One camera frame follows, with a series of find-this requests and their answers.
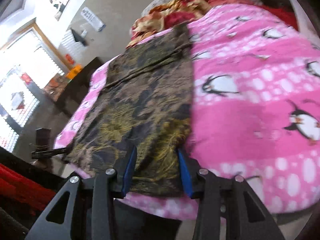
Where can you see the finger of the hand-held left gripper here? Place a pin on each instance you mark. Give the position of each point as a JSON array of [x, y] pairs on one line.
[[50, 152]]

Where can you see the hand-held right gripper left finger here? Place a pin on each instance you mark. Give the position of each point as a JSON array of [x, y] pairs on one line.
[[128, 172]]

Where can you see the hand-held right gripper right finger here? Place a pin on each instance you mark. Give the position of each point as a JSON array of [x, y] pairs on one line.
[[186, 177]]

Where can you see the brown floral patterned garment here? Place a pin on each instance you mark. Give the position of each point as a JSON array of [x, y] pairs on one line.
[[145, 92]]

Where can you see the dark block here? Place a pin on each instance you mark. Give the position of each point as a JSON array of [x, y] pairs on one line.
[[43, 136]]

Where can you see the red cloth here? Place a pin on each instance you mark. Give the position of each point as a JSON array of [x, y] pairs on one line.
[[22, 187]]

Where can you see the dark wooden cabinet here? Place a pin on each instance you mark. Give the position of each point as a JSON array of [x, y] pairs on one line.
[[80, 85]]

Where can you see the orange box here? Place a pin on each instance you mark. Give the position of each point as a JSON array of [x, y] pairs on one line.
[[73, 72]]

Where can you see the pink penguin print blanket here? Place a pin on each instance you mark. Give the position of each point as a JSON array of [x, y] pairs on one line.
[[250, 110]]

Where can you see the red paper decoration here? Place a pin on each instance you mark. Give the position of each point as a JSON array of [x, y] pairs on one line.
[[69, 58]]

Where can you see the window with blinds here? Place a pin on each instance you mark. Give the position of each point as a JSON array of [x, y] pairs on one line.
[[37, 55]]

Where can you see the dark teal hanging cloth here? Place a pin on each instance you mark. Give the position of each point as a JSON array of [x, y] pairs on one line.
[[78, 37]]

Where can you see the red and gold floral quilt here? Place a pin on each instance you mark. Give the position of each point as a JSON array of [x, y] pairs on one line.
[[175, 12]]

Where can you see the red pillow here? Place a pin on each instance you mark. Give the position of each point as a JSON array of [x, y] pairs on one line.
[[280, 15]]

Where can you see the white wall paper sheet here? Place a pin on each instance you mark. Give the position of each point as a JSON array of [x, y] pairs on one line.
[[92, 18]]

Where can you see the wall poster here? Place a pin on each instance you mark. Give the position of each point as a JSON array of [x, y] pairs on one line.
[[61, 0]]

